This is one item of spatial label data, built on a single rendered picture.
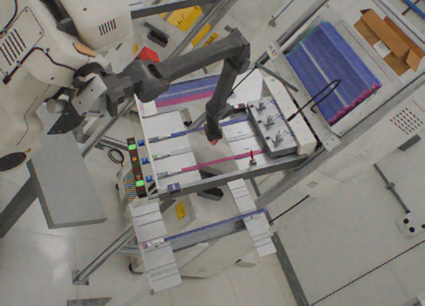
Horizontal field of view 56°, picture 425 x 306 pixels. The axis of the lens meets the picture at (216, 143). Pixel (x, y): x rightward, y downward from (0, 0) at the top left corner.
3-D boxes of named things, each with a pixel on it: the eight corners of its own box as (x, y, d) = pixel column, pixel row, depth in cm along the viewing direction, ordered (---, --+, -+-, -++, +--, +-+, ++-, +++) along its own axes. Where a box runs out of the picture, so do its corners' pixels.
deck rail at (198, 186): (159, 201, 178) (158, 194, 173) (158, 198, 179) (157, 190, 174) (306, 163, 190) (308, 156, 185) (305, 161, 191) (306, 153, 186)
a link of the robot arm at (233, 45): (243, 18, 131) (261, 40, 129) (232, 46, 143) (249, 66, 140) (122, 65, 112) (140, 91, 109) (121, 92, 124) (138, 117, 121)
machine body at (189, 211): (125, 276, 225) (196, 218, 198) (110, 178, 267) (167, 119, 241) (207, 282, 268) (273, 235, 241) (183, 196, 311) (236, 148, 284)
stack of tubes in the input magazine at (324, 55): (328, 123, 177) (379, 83, 165) (283, 55, 208) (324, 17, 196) (342, 133, 185) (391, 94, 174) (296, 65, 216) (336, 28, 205)
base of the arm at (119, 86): (90, 68, 106) (112, 102, 103) (117, 58, 110) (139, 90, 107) (91, 86, 114) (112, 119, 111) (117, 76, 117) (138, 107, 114)
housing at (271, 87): (296, 163, 191) (300, 145, 180) (260, 96, 221) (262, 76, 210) (311, 160, 193) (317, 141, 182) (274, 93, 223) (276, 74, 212)
